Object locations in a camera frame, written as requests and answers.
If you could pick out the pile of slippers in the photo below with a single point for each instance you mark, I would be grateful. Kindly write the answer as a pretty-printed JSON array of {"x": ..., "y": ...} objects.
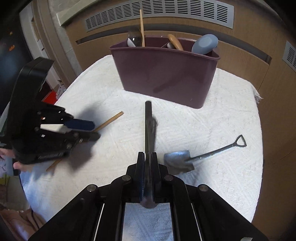
[{"x": 60, "y": 90}]

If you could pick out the long grey vent grille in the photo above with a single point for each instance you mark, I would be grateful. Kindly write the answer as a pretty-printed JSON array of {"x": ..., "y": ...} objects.
[{"x": 161, "y": 12}]

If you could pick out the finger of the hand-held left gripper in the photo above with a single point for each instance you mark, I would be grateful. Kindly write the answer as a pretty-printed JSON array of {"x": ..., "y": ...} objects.
[
  {"x": 81, "y": 125},
  {"x": 87, "y": 137}
]

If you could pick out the small white spoon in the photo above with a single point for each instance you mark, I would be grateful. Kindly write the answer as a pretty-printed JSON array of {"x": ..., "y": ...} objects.
[{"x": 169, "y": 45}]

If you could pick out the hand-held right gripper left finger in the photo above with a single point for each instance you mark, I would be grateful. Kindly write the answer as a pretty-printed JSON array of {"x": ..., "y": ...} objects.
[{"x": 140, "y": 176}]

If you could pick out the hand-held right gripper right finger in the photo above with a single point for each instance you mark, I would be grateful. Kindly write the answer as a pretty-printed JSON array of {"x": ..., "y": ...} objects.
[{"x": 157, "y": 176}]

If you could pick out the wooden chopstick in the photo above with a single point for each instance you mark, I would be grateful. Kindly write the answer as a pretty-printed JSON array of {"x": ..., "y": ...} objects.
[
  {"x": 113, "y": 118},
  {"x": 142, "y": 25}
]

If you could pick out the person's left hand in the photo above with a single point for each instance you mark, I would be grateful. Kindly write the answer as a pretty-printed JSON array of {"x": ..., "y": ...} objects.
[{"x": 22, "y": 167}]

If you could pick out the red floor mat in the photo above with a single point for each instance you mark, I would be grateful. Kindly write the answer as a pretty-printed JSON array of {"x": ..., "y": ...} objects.
[{"x": 49, "y": 97}]

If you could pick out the brown leather seat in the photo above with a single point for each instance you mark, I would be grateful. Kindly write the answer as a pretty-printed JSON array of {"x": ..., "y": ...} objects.
[{"x": 16, "y": 224}]

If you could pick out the white textured tablecloth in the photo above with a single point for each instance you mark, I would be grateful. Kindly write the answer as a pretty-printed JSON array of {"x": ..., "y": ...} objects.
[{"x": 115, "y": 166}]

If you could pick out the wooden spoon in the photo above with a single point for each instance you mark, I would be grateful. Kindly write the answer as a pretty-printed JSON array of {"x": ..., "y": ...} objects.
[{"x": 175, "y": 41}]

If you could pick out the shovel-shaped metal spoon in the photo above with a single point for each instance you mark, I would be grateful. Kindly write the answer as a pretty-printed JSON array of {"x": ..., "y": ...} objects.
[{"x": 178, "y": 162}]

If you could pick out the white plastic spoon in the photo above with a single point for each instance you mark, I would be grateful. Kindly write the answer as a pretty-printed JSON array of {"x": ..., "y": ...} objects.
[{"x": 131, "y": 43}]

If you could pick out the maroon plastic utensil holder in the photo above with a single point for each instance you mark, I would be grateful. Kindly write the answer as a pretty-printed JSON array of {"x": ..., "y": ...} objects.
[{"x": 166, "y": 76}]

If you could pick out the short grey vent grille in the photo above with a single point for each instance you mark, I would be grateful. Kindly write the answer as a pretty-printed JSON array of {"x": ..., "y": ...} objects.
[{"x": 289, "y": 54}]

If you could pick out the grey-blue silicone spoon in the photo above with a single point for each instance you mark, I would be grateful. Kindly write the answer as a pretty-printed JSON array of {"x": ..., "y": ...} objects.
[{"x": 204, "y": 44}]

